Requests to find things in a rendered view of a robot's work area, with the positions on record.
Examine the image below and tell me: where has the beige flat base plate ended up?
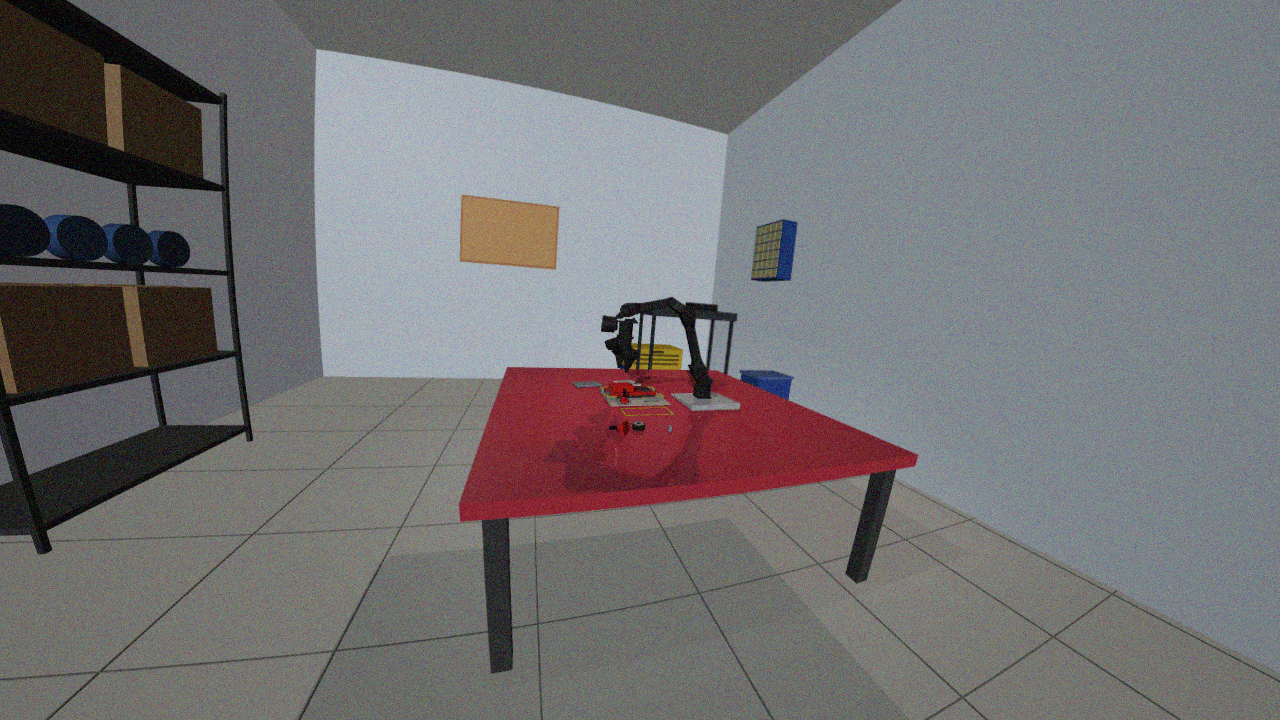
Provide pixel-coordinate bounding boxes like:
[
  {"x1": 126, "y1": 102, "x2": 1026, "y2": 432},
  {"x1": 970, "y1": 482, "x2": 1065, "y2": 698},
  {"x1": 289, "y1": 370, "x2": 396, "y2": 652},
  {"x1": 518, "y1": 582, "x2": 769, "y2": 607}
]
[{"x1": 599, "y1": 387, "x2": 671, "y2": 407}]

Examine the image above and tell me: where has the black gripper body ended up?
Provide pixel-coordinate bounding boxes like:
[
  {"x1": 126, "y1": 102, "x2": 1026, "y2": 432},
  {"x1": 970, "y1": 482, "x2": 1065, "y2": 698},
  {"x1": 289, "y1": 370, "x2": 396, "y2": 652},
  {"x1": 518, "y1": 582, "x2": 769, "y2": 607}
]
[{"x1": 612, "y1": 333, "x2": 639, "y2": 357}]

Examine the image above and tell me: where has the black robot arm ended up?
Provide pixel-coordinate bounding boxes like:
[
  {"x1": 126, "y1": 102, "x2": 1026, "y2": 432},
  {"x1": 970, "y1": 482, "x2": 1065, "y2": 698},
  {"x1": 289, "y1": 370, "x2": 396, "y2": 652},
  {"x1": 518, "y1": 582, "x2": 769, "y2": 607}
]
[{"x1": 602, "y1": 297, "x2": 713, "y2": 398}]

